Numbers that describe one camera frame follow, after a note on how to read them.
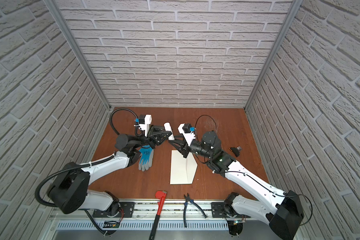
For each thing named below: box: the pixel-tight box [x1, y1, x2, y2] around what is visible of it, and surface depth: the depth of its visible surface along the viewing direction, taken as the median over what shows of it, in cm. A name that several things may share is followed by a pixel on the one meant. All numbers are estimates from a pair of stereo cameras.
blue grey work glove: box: [138, 145, 154, 172], surface depth 90 cm
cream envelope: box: [170, 150, 198, 185], surface depth 89 cm
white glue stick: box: [163, 122, 175, 141], surface depth 61 cm
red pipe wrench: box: [149, 190, 168, 240], surface depth 75 cm
